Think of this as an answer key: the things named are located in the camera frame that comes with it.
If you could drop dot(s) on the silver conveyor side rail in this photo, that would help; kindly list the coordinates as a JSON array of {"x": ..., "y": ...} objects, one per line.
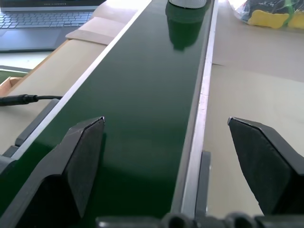
[
  {"x": 200, "y": 114},
  {"x": 78, "y": 85}
]

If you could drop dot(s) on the grey laptop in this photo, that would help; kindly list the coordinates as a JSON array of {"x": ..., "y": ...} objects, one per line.
[{"x": 35, "y": 23}]

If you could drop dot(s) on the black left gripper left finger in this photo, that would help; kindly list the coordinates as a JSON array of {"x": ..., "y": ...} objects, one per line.
[{"x": 71, "y": 171}]

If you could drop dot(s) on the green conveyor belt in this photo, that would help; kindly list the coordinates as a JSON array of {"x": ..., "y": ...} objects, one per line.
[{"x": 142, "y": 99}]

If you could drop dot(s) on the clear bag with yellow items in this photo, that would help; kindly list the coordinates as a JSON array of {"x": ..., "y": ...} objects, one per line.
[{"x": 270, "y": 14}]

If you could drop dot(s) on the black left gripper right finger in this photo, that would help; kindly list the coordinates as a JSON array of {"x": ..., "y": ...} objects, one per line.
[{"x": 266, "y": 166}]

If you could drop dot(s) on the grey white shoe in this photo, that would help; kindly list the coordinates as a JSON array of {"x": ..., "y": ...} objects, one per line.
[{"x": 187, "y": 3}]

